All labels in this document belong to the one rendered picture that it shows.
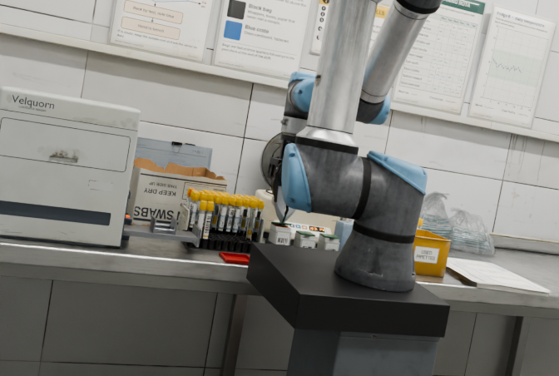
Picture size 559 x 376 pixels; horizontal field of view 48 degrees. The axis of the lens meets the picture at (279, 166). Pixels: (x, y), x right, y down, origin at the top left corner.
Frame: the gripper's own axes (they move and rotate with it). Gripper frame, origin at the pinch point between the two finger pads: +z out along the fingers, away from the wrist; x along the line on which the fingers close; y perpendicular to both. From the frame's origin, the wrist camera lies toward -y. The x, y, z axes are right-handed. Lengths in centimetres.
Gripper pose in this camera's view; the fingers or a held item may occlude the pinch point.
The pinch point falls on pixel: (284, 218)
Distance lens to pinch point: 153.4
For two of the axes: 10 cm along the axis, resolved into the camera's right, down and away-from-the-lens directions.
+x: -9.2, -1.4, -3.6
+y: -3.5, -1.2, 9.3
